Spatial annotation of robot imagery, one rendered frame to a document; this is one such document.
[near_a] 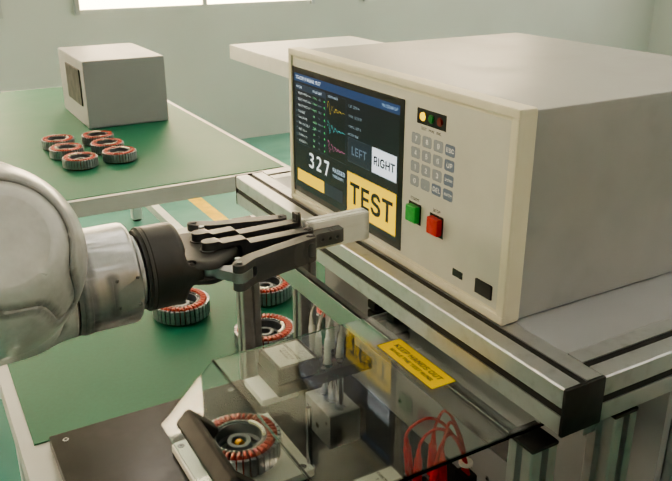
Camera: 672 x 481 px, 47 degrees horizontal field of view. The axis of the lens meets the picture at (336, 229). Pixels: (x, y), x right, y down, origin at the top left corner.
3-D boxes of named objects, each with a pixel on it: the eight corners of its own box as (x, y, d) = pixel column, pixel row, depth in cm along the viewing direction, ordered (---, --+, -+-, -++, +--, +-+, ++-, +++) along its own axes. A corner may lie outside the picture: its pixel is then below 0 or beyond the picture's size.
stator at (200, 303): (208, 299, 159) (207, 283, 158) (212, 324, 149) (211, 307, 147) (152, 304, 156) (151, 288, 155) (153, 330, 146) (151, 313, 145)
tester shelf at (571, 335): (561, 438, 63) (567, 391, 61) (236, 203, 118) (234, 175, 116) (856, 315, 83) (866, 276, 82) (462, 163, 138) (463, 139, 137)
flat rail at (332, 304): (524, 477, 67) (527, 449, 66) (242, 245, 117) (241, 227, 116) (534, 473, 68) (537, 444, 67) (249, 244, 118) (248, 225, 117)
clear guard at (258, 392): (265, 598, 56) (262, 533, 54) (161, 427, 75) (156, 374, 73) (585, 456, 71) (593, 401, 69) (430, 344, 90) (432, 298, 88)
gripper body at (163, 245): (125, 290, 72) (218, 270, 76) (153, 328, 65) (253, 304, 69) (117, 215, 69) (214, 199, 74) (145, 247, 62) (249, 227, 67)
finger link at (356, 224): (304, 221, 74) (308, 223, 74) (365, 209, 78) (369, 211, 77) (305, 249, 75) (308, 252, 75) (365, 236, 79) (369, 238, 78)
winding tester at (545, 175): (501, 327, 71) (520, 109, 64) (290, 197, 107) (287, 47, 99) (756, 247, 90) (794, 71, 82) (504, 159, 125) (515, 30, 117)
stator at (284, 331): (229, 358, 137) (228, 339, 136) (240, 328, 147) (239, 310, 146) (292, 359, 136) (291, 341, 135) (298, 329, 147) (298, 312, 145)
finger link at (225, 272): (179, 252, 68) (199, 274, 63) (234, 242, 70) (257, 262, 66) (181, 277, 69) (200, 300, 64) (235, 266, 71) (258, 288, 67)
